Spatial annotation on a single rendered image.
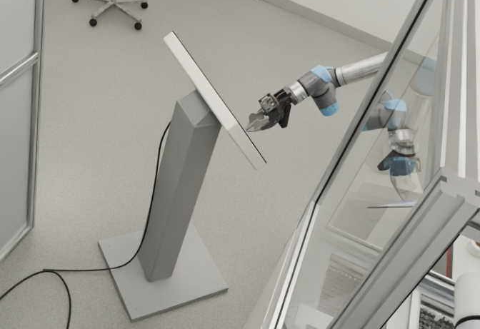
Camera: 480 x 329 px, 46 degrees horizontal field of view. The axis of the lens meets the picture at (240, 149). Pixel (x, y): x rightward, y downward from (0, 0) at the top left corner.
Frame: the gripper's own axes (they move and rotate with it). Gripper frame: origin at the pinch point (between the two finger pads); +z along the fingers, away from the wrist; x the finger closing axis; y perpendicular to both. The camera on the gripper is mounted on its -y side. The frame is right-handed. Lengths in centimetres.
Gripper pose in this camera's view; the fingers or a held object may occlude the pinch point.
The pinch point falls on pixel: (249, 130)
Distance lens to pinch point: 209.6
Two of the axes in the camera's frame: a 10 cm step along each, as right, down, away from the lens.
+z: -8.2, 5.8, 0.2
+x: 4.7, 6.8, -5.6
